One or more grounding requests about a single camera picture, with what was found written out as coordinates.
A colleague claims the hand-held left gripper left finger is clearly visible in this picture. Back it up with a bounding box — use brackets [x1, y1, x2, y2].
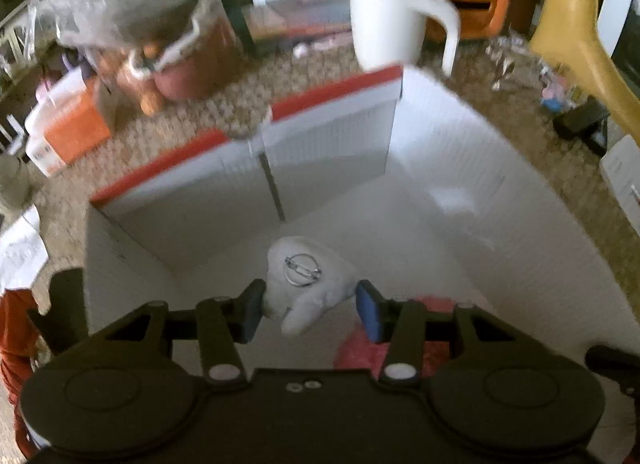
[102, 278, 267, 390]

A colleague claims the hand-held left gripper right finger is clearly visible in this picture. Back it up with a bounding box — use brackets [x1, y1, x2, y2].
[356, 279, 518, 387]

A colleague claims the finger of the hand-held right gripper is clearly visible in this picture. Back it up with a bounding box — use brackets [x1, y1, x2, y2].
[585, 344, 640, 395]

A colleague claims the pink plush peach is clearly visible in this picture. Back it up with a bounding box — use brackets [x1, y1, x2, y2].
[332, 294, 461, 370]

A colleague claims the white plush toy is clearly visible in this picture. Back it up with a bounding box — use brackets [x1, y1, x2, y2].
[265, 237, 358, 335]

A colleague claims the white cardboard box red rim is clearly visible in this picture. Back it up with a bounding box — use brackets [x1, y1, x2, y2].
[85, 64, 633, 380]

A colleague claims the orange knotted cloth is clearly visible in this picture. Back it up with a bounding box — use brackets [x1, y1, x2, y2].
[0, 289, 41, 460]

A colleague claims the white handwritten notepad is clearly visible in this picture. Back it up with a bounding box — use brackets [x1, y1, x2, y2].
[600, 134, 640, 225]

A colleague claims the gold lace tablecloth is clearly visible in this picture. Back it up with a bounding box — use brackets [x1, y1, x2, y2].
[0, 19, 640, 395]

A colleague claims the black flat remote control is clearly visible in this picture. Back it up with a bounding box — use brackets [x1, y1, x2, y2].
[582, 119, 612, 155]

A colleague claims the white paper sheet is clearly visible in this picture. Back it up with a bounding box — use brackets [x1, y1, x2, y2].
[0, 207, 48, 290]

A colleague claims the black rounded remote control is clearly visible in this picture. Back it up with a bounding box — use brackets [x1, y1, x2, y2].
[552, 97, 611, 140]

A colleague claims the orange white tissue pack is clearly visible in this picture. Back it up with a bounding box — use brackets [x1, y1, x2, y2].
[25, 69, 118, 177]

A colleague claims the round pale ceramic jar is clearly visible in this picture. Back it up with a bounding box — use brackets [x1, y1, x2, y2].
[0, 157, 33, 212]

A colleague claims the stack of colourful books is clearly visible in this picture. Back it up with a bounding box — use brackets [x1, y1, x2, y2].
[245, 9, 353, 52]

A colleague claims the crumpled snack wrapper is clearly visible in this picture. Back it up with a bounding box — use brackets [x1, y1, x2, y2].
[485, 34, 546, 90]

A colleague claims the yellow giraffe statue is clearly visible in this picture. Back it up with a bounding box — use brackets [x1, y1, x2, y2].
[530, 0, 640, 150]

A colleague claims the white mug with handle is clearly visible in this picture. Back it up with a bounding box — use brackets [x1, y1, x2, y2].
[349, 0, 462, 78]

